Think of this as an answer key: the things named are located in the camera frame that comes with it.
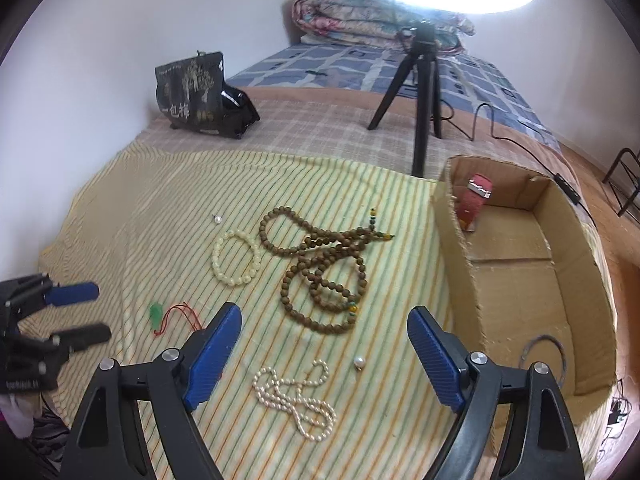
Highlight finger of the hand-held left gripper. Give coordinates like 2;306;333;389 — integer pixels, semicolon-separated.
10;274;100;311
47;323;112;356

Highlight tangled floor cables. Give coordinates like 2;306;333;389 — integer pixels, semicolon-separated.
600;380;633;456

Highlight brown plaid mat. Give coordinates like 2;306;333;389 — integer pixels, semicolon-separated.
115;85;566;181

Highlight green pendant with red cord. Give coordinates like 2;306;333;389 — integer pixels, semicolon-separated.
149;301;203;336

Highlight white bead bracelet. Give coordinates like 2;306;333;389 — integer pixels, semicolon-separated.
212;229;262;287

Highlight dark thin bangle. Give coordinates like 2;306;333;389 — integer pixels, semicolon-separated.
520;335;567;391

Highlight folded floral quilt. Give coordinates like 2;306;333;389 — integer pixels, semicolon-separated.
291;0;476;53

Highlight cardboard box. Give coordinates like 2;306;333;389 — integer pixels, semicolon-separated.
431;155;618;441

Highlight black power cable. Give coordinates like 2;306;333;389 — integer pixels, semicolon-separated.
430;102;598;226

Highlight yellow striped blanket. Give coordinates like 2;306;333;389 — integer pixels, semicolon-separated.
37;137;616;480

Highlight person's patterned clothing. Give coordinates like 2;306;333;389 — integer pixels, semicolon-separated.
27;405;68;463

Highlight black tripod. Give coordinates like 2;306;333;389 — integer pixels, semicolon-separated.
367;20;443;178

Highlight brown wooden bead necklace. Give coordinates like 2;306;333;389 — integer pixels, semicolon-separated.
258;205;396;336

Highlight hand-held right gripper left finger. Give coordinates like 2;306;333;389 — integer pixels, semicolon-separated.
60;302;243;480

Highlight black printed bag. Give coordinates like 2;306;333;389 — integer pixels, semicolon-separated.
154;50;261;140

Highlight blue patterned bedsheet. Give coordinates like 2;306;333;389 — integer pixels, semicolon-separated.
227;42;561;151

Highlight pearl necklace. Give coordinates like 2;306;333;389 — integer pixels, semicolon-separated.
252;360;337;443

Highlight black cable remote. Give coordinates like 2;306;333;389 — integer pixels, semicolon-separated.
551;172;581;206

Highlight small red box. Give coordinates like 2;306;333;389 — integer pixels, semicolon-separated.
456;174;493;232

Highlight black metal shoe rack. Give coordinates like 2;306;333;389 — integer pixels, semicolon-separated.
602;147;640;217

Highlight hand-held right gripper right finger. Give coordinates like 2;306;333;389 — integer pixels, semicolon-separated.
406;305;586;480

